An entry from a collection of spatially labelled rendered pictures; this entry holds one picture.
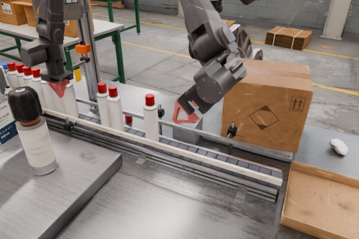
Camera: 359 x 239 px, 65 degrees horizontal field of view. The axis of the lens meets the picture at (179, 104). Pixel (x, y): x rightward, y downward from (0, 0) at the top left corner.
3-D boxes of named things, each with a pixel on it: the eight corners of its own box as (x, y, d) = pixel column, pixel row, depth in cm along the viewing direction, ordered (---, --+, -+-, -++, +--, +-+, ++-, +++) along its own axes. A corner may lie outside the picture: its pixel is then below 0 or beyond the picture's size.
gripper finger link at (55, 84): (59, 102, 102) (54, 78, 97) (44, 97, 105) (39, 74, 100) (72, 94, 107) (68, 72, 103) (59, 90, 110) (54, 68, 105)
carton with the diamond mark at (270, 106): (219, 139, 115) (224, 79, 102) (228, 110, 135) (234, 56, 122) (297, 153, 108) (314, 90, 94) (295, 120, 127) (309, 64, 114)
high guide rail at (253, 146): (44, 92, 130) (43, 89, 129) (46, 91, 131) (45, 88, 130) (287, 159, 90) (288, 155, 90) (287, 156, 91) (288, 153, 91)
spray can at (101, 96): (99, 129, 116) (91, 85, 106) (107, 122, 120) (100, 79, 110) (109, 132, 114) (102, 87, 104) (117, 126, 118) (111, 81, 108)
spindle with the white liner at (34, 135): (24, 170, 95) (-5, 93, 80) (45, 155, 102) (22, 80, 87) (44, 178, 92) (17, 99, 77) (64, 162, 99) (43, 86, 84)
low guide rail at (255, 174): (33, 110, 127) (32, 105, 126) (36, 108, 128) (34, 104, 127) (280, 186, 87) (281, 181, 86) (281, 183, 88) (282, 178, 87)
